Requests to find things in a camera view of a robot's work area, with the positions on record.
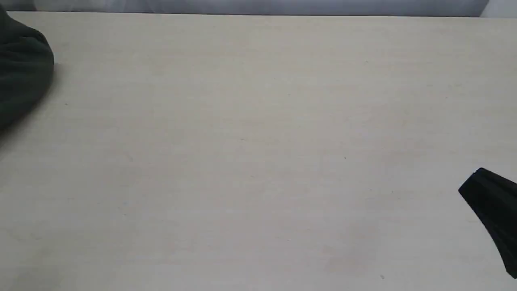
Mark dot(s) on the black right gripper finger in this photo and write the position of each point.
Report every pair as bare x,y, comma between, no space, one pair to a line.
493,198

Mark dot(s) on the dark green sleeved forearm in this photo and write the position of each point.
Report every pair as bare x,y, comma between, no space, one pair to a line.
26,69

